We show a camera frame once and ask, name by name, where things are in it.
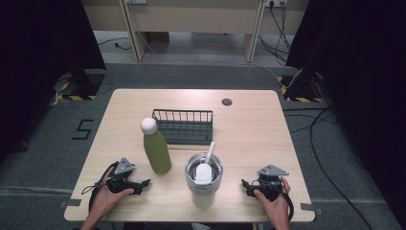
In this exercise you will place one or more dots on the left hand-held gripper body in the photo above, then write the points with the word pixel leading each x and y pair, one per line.
pixel 123 167

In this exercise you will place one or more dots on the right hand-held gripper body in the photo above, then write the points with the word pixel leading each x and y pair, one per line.
pixel 270 187

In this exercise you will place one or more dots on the green bottle with white cap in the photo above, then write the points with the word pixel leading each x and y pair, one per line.
pixel 157 153

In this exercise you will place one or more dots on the white tumbler with straw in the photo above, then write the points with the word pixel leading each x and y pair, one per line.
pixel 203 188

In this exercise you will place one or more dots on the person's right hand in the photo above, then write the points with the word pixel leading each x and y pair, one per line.
pixel 277 209

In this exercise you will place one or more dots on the person's left hand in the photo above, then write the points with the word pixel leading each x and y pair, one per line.
pixel 105 201

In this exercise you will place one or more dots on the black stand base striped tape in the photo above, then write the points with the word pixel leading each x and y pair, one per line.
pixel 81 84
pixel 301 89

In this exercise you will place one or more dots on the black curtain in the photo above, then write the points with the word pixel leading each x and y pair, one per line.
pixel 360 80
pixel 41 64

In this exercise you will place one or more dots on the beige desk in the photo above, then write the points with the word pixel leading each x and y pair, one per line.
pixel 194 19

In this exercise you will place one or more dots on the white wall socket with plugs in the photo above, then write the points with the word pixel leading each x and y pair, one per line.
pixel 276 2

